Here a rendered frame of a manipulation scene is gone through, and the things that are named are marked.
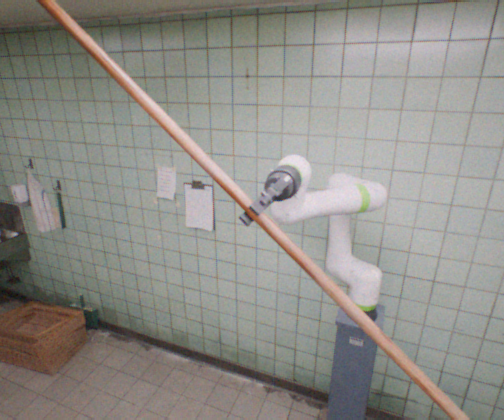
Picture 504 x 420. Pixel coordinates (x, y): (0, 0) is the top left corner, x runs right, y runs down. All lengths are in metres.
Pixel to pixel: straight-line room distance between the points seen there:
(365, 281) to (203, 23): 1.61
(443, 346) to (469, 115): 1.34
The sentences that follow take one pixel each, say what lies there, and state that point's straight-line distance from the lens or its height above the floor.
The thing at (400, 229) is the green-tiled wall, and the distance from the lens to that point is 2.04.
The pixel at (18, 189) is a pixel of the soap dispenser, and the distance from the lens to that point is 3.51.
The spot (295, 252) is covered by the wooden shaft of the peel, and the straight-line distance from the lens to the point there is 0.77.
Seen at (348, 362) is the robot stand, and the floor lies 0.97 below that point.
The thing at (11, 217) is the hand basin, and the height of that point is 1.01.
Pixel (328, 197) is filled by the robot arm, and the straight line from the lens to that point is 1.21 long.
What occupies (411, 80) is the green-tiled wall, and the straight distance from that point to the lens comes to 1.88.
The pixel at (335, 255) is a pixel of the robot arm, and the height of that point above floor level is 1.46.
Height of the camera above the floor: 2.23
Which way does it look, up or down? 21 degrees down
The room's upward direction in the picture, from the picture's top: straight up
